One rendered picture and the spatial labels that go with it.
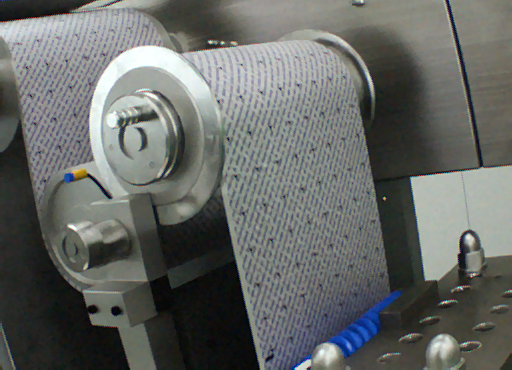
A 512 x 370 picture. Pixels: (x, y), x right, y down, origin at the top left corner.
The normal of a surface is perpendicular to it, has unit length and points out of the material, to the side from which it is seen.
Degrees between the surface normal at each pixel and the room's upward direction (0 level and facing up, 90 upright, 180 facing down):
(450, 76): 90
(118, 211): 90
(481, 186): 90
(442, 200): 90
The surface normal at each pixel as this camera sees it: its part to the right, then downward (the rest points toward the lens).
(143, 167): -0.57, 0.20
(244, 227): 0.80, -0.10
